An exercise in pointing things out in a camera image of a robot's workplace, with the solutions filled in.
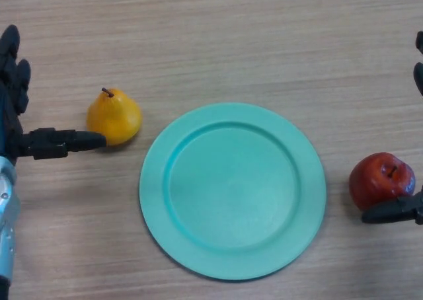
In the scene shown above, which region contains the yellow pear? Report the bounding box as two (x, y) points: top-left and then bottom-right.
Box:
(86, 87), (143, 147)

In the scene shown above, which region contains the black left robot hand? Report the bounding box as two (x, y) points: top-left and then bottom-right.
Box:
(0, 24), (108, 165)

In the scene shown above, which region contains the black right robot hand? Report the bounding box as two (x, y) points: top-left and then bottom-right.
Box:
(362, 31), (423, 227)

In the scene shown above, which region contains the red apple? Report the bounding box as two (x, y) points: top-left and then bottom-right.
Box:
(348, 152), (416, 213)

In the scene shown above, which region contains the green round plate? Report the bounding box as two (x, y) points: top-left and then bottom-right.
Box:
(138, 102), (327, 283)

